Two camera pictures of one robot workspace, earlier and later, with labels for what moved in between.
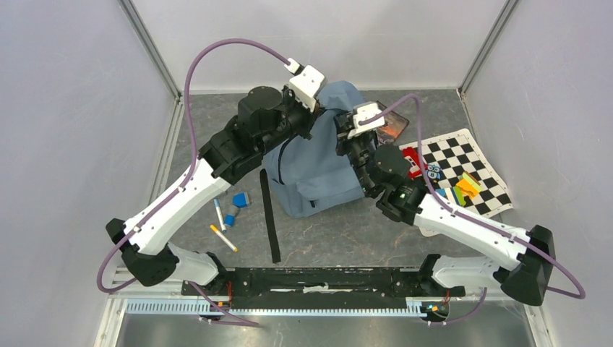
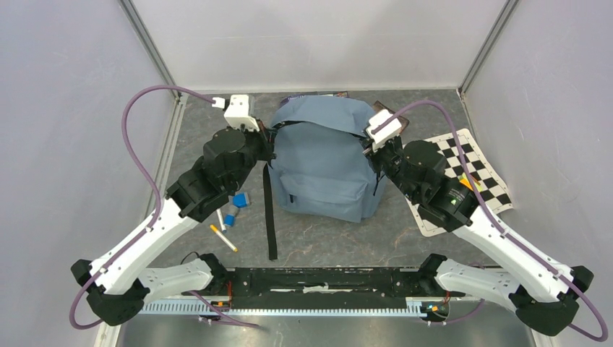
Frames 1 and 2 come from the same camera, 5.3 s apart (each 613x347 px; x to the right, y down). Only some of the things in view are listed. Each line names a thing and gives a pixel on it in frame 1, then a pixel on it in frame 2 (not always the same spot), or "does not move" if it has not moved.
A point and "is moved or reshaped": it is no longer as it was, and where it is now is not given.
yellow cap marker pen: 223,238 does not move
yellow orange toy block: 469,185 does not move
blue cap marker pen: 217,203 does not move
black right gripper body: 359,150 to 387,158
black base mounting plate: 315,285 does not move
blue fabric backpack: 308,175 is moved or reshaped
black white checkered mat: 455,154 does not move
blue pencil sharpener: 241,199 does not move
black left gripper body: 301,118 to 258,147
